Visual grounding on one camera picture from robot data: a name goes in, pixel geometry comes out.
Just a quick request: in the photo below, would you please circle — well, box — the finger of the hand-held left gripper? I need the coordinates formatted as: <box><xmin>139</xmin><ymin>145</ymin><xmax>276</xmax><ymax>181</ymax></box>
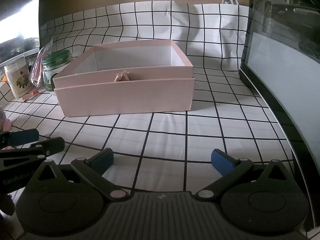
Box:
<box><xmin>0</xmin><ymin>129</ymin><xmax>40</xmax><ymax>147</ymax></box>
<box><xmin>0</xmin><ymin>137</ymin><xmax>65</xmax><ymax>161</ymax></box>

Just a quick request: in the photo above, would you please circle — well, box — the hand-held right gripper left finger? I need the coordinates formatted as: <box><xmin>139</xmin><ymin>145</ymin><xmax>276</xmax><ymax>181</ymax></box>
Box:
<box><xmin>37</xmin><ymin>148</ymin><xmax>129</xmax><ymax>201</ymax></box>

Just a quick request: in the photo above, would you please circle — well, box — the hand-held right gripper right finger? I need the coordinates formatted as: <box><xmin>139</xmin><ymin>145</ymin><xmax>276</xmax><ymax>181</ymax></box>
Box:
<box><xmin>196</xmin><ymin>149</ymin><xmax>288</xmax><ymax>202</ymax></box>

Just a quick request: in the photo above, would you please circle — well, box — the pale pink plush toy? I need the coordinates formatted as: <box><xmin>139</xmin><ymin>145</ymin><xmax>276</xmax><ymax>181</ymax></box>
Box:
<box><xmin>0</xmin><ymin>106</ymin><xmax>12</xmax><ymax>132</ymax></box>

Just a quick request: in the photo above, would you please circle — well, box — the small pink flat item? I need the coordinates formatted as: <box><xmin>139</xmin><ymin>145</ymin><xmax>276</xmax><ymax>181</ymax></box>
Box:
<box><xmin>21</xmin><ymin>91</ymin><xmax>39</xmax><ymax>102</ymax></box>

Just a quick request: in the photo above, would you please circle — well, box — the black white checkered tablecloth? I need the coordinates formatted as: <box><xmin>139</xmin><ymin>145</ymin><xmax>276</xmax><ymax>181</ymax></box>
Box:
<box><xmin>0</xmin><ymin>0</ymin><xmax>295</xmax><ymax>205</ymax></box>

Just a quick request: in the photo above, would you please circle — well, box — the white flower print canister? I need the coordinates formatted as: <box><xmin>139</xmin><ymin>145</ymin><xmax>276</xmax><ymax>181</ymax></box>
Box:
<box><xmin>4</xmin><ymin>56</ymin><xmax>34</xmax><ymax>99</ymax></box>

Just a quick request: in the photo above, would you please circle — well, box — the clear plastic bag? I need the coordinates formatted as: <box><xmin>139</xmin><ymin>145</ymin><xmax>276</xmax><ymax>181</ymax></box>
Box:
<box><xmin>29</xmin><ymin>37</ymin><xmax>53</xmax><ymax>87</ymax></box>

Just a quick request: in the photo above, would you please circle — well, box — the green lid glass jar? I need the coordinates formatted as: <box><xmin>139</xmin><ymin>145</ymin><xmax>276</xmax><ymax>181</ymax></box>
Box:
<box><xmin>42</xmin><ymin>49</ymin><xmax>73</xmax><ymax>95</ymax></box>

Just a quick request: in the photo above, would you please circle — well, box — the black panel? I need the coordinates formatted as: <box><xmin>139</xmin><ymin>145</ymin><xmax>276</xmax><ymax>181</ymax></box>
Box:
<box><xmin>0</xmin><ymin>0</ymin><xmax>41</xmax><ymax>55</ymax></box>

